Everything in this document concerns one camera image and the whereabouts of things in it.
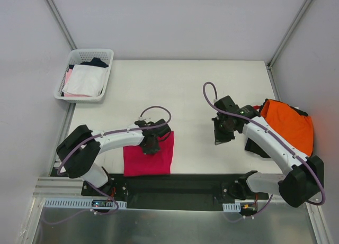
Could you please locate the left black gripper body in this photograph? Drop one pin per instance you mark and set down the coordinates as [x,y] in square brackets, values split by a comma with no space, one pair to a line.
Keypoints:
[150,148]

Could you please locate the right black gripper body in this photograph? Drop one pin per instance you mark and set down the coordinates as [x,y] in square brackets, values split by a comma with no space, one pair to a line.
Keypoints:
[221,135]

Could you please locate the magenta t shirt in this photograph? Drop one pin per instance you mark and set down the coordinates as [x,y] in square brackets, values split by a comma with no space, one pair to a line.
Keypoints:
[136,163]

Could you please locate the orange t shirt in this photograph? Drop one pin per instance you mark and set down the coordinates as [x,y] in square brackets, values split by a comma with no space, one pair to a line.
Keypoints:
[294,125]

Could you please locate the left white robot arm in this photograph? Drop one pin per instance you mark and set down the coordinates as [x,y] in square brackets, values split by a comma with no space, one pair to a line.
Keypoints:
[80,149]

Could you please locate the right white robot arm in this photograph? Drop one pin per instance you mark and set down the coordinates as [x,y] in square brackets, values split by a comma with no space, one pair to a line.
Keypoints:
[301,177]

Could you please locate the white cloth in basket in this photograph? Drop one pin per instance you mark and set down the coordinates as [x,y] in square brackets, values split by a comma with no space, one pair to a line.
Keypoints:
[86,80]

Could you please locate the dark navy cloth in basket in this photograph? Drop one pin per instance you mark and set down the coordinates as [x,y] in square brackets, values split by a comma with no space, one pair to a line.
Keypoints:
[96,62]

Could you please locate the white plastic basket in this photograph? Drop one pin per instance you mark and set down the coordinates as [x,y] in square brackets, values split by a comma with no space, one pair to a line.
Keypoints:
[76,57]

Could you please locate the pink cloth in basket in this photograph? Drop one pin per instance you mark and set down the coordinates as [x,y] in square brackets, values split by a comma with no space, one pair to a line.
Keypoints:
[67,77]

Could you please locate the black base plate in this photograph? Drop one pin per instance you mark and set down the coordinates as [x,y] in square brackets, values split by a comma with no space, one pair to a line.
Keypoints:
[239,190]

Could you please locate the right white cable duct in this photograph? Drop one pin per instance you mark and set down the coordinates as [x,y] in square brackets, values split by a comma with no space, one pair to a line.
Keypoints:
[231,207]

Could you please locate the white cable duct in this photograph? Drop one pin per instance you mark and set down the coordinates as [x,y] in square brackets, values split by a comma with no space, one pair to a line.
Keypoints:
[79,203]
[231,207]

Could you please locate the right aluminium frame post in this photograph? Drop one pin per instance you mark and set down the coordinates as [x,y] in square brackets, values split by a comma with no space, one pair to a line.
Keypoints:
[289,32]

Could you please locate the aluminium frame post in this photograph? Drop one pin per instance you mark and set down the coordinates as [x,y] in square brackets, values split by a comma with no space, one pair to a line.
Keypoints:
[289,32]
[61,23]

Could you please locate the aluminium front rail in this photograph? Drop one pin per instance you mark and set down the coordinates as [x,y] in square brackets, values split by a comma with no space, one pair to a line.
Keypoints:
[53,187]

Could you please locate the left white cable duct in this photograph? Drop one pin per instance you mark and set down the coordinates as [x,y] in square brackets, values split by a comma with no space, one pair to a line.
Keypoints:
[79,203]

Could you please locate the left aluminium frame post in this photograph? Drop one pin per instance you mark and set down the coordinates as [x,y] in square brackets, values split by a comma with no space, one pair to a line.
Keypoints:
[61,23]

